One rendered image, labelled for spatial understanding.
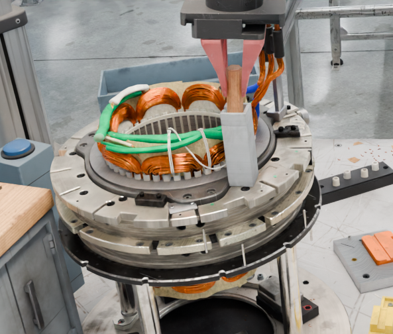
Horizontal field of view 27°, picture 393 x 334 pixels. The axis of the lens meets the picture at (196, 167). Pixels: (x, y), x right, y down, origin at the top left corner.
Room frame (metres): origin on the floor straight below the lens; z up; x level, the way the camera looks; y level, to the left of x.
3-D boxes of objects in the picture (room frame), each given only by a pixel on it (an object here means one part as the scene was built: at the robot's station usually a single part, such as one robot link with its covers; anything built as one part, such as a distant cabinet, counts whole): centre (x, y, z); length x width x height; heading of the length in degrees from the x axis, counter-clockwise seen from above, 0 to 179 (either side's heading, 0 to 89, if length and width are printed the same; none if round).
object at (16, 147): (1.09, 0.25, 1.04); 0.04 x 0.04 x 0.01
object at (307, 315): (0.93, -0.10, 0.81); 0.08 x 0.05 x 0.01; 31
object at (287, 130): (0.89, -0.11, 1.10); 0.03 x 0.02 x 0.01; 87
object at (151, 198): (0.78, 0.05, 1.10); 0.03 x 0.01 x 0.01; 67
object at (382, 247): (1.04, -0.27, 0.80); 0.07 x 0.05 x 0.01; 7
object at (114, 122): (0.94, 0.08, 1.12); 0.06 x 0.02 x 0.04; 157
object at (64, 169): (0.90, 0.02, 1.09); 0.32 x 0.32 x 0.01
